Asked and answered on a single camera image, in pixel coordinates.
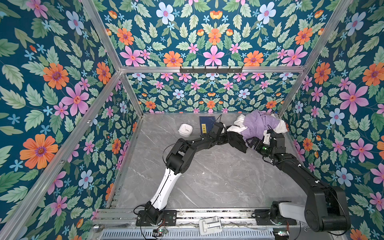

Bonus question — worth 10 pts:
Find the black cloth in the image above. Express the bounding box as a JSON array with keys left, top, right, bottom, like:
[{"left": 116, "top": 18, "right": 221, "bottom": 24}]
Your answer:
[{"left": 227, "top": 132, "right": 248, "bottom": 154}]

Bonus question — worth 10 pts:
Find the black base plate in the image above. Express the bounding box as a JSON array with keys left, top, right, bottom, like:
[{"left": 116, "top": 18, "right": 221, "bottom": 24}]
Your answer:
[
  {"left": 136, "top": 210, "right": 178, "bottom": 227},
  {"left": 252, "top": 209, "right": 298, "bottom": 226}
]

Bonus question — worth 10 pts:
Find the black hook rail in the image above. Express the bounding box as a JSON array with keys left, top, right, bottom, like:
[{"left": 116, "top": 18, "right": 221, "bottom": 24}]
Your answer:
[{"left": 179, "top": 66, "right": 243, "bottom": 75}]

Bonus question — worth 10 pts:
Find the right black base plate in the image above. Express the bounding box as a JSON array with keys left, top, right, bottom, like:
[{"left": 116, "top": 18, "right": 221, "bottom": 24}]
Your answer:
[{"left": 252, "top": 209, "right": 298, "bottom": 226}]

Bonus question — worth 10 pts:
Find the white square container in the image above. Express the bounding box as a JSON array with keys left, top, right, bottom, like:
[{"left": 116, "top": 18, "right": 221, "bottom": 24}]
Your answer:
[{"left": 178, "top": 123, "right": 193, "bottom": 138}]

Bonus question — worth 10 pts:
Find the small green circuit board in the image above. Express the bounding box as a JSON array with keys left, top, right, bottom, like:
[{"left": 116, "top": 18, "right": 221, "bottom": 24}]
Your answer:
[{"left": 152, "top": 228, "right": 169, "bottom": 237}]

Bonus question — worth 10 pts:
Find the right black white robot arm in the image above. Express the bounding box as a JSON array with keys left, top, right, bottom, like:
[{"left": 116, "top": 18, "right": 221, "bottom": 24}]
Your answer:
[{"left": 246, "top": 133, "right": 351, "bottom": 234}]

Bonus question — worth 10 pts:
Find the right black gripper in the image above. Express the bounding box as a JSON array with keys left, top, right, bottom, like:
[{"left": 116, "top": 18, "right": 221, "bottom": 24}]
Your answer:
[{"left": 246, "top": 136, "right": 275, "bottom": 159}]

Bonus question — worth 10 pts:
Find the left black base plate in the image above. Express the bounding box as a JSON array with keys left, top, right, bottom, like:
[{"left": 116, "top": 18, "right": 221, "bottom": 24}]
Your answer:
[{"left": 136, "top": 210, "right": 178, "bottom": 227}]

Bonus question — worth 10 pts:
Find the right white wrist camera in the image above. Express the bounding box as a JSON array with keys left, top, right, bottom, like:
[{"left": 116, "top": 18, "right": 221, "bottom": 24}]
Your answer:
[{"left": 263, "top": 131, "right": 273, "bottom": 146}]

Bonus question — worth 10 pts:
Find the white ventilation grille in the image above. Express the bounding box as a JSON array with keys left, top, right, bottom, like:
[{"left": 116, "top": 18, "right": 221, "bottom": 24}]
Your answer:
[{"left": 101, "top": 229, "right": 275, "bottom": 240}]

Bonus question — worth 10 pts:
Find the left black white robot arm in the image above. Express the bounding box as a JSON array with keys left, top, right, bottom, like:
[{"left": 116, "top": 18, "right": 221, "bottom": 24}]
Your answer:
[{"left": 144, "top": 133, "right": 229, "bottom": 225}]

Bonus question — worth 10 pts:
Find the dark blue book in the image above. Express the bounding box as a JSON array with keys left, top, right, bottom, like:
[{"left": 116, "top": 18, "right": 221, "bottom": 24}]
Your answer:
[{"left": 199, "top": 116, "right": 216, "bottom": 134}]

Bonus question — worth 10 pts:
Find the white cloth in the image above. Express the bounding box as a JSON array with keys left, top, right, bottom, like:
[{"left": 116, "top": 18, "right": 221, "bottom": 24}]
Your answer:
[{"left": 228, "top": 114, "right": 288, "bottom": 134}]

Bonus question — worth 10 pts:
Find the purple cloth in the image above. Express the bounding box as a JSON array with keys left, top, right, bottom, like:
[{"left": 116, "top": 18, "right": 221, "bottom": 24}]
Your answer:
[{"left": 241, "top": 110, "right": 280, "bottom": 140}]

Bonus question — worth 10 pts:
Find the white plastic bracket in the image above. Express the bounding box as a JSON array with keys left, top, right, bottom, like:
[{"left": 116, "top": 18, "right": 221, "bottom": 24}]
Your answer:
[{"left": 199, "top": 216, "right": 223, "bottom": 236}]

